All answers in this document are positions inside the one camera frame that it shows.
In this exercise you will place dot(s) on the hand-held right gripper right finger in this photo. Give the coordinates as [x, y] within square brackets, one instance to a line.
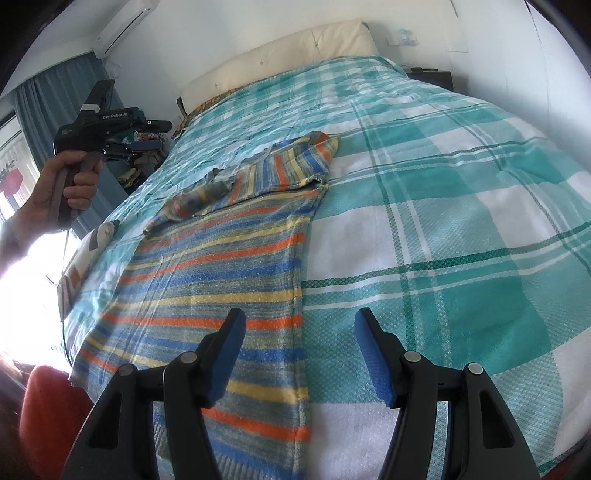
[374, 360]

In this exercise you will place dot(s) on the patterned pillow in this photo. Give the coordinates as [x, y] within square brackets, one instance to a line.
[90, 244]

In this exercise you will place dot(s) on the wall switch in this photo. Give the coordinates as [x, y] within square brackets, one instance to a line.
[404, 37]

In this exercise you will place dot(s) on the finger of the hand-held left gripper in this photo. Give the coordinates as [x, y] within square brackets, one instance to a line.
[157, 124]
[143, 146]

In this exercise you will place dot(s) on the person's left hand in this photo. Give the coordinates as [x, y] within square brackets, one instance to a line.
[41, 194]

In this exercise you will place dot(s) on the cream padded headboard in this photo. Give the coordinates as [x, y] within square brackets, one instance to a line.
[286, 50]

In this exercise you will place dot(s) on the person's orange fleece clothing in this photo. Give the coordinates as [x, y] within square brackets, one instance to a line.
[51, 415]

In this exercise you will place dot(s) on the bed with teal plaid cover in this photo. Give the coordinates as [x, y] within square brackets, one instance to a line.
[438, 230]

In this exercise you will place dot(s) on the person's left forearm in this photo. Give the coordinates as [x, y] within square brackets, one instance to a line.
[11, 240]

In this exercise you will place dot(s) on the pile of clothes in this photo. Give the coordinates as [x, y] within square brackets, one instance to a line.
[138, 170]

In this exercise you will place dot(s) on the blue curtain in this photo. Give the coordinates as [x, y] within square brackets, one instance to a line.
[41, 101]

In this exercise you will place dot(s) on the dark nightstand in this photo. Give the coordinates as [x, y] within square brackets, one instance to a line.
[434, 78]

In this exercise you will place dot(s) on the striped knit sweater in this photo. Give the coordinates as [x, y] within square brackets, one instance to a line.
[221, 258]

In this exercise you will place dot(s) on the white air conditioner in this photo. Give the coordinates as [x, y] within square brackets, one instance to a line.
[124, 32]

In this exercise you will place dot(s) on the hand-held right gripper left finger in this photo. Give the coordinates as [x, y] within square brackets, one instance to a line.
[226, 355]

